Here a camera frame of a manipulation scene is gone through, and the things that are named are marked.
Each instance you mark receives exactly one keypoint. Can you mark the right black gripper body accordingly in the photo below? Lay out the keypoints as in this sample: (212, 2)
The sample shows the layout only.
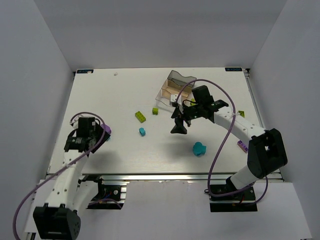
(183, 114)

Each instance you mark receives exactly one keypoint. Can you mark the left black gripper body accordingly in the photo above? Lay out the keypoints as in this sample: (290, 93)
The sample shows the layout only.
(100, 137)

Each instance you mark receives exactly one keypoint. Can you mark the purple curved lego piece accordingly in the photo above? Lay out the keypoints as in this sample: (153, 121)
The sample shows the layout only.
(107, 129)

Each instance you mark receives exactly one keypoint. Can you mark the round teal lego piece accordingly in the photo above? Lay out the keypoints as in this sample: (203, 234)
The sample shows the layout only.
(199, 149)

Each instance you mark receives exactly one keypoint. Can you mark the small teal lego brick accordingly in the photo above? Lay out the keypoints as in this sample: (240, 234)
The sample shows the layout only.
(142, 131)

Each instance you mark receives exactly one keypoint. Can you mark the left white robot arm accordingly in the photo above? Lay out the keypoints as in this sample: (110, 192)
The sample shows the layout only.
(59, 217)

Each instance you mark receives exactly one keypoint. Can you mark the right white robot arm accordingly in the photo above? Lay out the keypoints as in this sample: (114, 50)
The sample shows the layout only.
(265, 148)

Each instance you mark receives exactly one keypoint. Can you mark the green stacked lego piece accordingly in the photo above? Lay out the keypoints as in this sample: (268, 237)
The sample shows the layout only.
(192, 102)

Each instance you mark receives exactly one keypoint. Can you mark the green small lego brick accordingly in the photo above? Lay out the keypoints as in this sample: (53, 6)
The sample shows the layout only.
(155, 111)

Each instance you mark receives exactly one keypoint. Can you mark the clear plastic container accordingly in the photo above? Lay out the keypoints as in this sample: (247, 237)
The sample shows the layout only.
(163, 99)

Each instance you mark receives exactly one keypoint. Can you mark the green sloped lego piece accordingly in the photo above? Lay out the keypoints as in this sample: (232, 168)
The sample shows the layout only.
(241, 113)

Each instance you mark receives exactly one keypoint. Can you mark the green 2x4 lego brick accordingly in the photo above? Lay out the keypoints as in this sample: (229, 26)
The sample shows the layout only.
(141, 118)

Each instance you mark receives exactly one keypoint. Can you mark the right corner blue label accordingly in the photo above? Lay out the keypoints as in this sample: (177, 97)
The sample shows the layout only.
(233, 69)

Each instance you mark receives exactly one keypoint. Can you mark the corner blue label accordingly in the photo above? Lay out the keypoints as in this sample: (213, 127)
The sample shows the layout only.
(84, 71)
(233, 69)

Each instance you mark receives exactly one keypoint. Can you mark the purple 2x4 lego plate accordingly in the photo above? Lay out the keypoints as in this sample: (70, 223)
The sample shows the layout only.
(242, 146)

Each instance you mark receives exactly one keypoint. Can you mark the left corner blue label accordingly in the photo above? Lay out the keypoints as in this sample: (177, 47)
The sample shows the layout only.
(84, 71)

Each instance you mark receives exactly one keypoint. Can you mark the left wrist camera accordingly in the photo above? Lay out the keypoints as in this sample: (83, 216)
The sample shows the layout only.
(74, 123)

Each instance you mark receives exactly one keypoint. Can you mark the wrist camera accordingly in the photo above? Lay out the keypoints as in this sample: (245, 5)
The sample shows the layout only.
(74, 123)
(173, 100)

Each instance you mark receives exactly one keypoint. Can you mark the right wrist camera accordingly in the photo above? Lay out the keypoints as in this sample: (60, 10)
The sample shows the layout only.
(173, 100)

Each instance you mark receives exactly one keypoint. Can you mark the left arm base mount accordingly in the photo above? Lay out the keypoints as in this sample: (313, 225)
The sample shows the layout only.
(110, 195)

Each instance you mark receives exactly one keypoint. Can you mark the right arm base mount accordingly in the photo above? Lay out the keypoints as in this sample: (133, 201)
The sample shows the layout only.
(236, 203)

